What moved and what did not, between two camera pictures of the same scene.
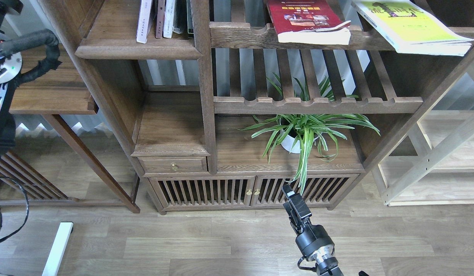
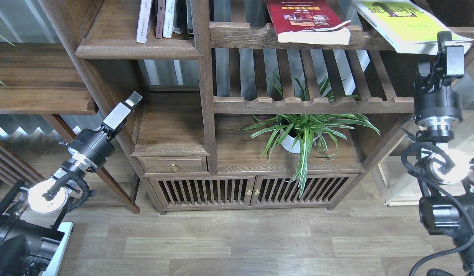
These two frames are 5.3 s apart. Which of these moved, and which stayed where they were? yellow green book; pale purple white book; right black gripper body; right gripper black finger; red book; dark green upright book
Moved: right gripper black finger; right black gripper body
Stayed: pale purple white book; dark green upright book; red book; yellow green book
